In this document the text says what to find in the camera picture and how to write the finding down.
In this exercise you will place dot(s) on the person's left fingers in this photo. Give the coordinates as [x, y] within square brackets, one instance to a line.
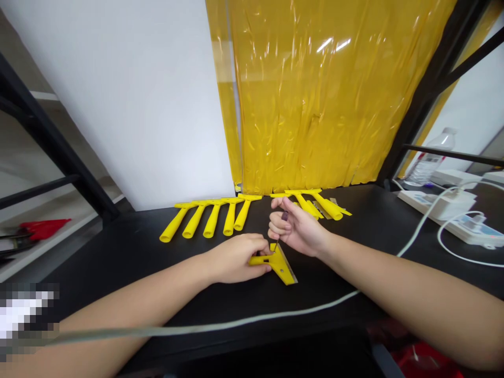
[258, 244]

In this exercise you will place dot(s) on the red plastic object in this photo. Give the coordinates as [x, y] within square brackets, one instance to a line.
[425, 354]

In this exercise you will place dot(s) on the person's left hand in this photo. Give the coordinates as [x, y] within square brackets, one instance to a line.
[232, 260]

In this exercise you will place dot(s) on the person's right fingers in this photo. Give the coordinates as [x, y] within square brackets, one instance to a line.
[277, 228]

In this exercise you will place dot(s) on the flat white box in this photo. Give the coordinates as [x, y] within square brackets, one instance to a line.
[456, 177]

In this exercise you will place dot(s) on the person's left thumb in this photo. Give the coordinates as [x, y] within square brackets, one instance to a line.
[262, 269]

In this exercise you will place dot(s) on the white power strip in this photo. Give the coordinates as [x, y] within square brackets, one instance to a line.
[472, 228]

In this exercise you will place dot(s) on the black metal shelf frame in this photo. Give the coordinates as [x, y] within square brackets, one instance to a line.
[441, 78]
[47, 134]

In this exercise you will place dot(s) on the clear plastic water bottle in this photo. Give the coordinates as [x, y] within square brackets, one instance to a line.
[431, 157]

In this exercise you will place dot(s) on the yellow plastic strip curtain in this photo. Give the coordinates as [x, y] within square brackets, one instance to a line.
[327, 98]

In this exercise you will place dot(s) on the black pliers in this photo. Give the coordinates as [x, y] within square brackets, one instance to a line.
[15, 244]

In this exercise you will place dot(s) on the yellow scraper with metal blade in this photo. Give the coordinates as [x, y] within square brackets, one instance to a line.
[284, 265]

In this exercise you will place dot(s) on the small dark screwdriver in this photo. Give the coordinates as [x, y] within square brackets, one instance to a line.
[278, 242]

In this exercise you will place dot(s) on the white power adapter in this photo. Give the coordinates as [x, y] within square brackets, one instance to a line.
[453, 204]

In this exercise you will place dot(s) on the person's right hand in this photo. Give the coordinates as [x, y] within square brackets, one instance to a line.
[305, 232]

